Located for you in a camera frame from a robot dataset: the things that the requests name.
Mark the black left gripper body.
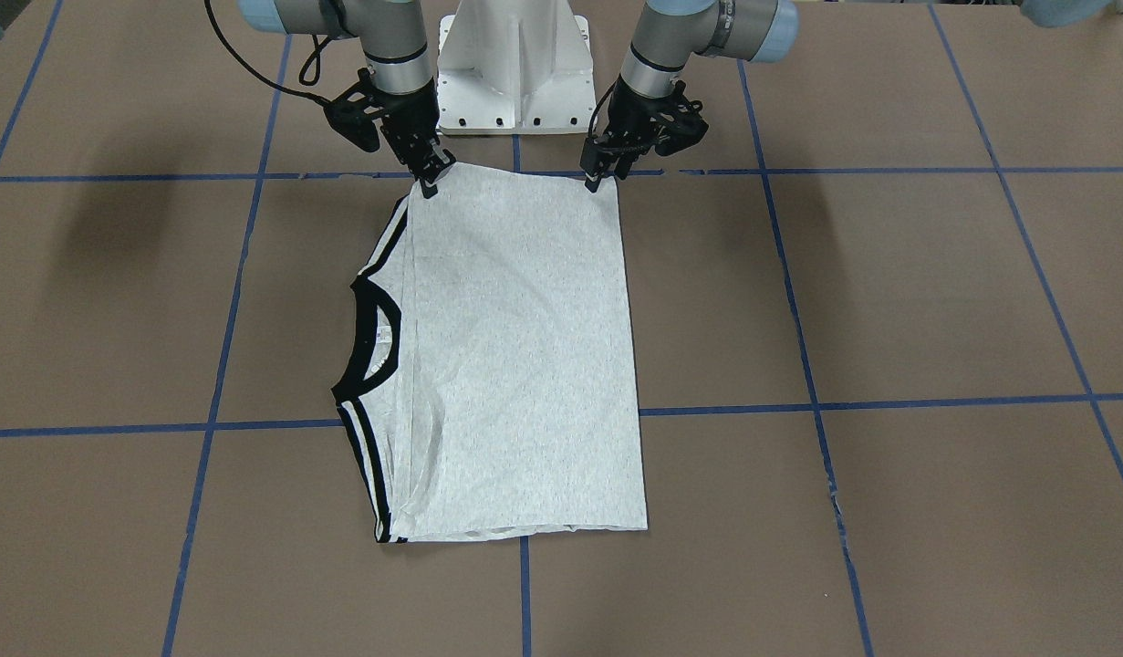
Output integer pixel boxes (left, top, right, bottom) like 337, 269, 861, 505
582, 77, 710, 158

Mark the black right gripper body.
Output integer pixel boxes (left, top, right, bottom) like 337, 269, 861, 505
323, 75, 445, 170

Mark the grey cartoon print t-shirt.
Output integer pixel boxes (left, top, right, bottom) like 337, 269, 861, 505
332, 163, 648, 544

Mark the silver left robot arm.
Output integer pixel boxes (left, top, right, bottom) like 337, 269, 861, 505
579, 1, 800, 193

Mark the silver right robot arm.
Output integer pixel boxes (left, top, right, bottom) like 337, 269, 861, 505
237, 1, 456, 198

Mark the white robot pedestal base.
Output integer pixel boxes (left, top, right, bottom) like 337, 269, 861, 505
437, 1, 596, 136

